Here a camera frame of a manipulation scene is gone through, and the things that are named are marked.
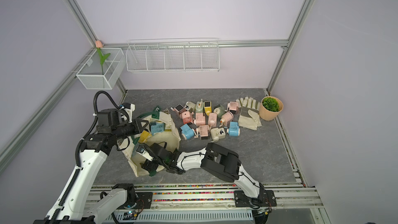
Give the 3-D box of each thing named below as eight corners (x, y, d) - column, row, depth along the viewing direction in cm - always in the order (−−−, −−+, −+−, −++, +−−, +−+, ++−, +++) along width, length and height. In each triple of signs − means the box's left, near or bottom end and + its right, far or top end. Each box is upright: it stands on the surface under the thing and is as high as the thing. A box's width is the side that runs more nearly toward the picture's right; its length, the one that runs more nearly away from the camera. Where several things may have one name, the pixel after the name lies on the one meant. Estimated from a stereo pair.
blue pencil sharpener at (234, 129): (228, 136, 97) (229, 132, 93) (227, 125, 102) (228, 121, 98) (239, 136, 97) (240, 132, 93) (237, 125, 102) (238, 121, 98)
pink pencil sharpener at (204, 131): (199, 139, 94) (198, 137, 91) (199, 127, 99) (199, 124, 97) (209, 139, 94) (209, 137, 91) (209, 127, 99) (209, 124, 97)
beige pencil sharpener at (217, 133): (210, 142, 95) (210, 139, 91) (209, 131, 100) (210, 127, 96) (225, 142, 95) (226, 139, 91) (224, 131, 100) (224, 127, 96)
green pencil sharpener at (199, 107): (195, 116, 108) (195, 108, 102) (197, 106, 114) (197, 98, 107) (202, 116, 108) (202, 109, 101) (204, 106, 113) (204, 99, 107)
